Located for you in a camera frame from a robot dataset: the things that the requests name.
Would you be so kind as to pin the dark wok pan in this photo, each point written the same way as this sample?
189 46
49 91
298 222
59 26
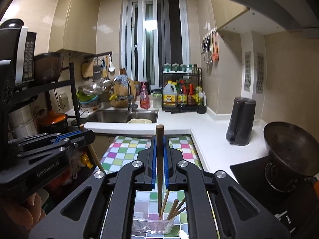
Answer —
292 148

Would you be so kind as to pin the glass jar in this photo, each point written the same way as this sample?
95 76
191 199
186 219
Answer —
157 99

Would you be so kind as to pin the black gas stove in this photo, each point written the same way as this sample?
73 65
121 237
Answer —
297 210

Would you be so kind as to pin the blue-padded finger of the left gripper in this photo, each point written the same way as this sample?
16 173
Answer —
75 139

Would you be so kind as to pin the range hood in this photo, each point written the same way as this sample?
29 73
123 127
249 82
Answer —
274 2

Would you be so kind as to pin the wooden chopstick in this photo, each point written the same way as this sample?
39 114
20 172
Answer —
179 208
92 151
172 209
164 204
159 155

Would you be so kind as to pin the red dish soap bottle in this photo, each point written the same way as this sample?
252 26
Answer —
144 97

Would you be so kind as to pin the wooden chopstick in cup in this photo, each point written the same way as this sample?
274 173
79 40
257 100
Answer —
179 208
164 204
172 209

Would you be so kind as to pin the orange lidded pot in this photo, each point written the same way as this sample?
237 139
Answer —
53 122

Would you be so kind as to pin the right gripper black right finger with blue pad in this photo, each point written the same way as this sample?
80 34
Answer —
198 187

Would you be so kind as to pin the dark bowl on rack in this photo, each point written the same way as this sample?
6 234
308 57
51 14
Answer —
48 66

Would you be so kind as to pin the yellow oil jug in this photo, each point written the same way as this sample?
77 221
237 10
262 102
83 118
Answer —
170 95

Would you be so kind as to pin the steel kitchen sink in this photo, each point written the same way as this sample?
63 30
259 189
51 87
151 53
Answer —
122 116

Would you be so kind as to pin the wooden cutting board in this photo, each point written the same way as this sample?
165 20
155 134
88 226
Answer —
123 92

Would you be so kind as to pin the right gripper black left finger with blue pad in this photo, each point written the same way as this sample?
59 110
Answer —
120 189

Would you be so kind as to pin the white framed window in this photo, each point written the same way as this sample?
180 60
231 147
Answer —
154 32

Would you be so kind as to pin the person's hand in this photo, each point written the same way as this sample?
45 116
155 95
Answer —
27 216

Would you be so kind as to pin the black spice rack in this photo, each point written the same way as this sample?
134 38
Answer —
188 81

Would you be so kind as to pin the clear plastic utensil cup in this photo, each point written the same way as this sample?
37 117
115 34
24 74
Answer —
152 226

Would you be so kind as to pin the steel pot on rack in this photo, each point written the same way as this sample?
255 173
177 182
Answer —
22 122

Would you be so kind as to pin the checkered colourful table mat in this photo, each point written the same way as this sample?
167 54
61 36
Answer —
121 150

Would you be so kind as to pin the black electric kettle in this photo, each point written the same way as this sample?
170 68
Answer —
241 121

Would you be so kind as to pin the hanging orange utensils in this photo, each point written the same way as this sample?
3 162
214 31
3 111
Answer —
210 48

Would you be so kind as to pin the chrome faucet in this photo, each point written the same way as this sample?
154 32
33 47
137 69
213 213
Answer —
130 97

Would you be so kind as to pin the microwave oven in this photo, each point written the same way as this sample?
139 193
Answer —
18 48

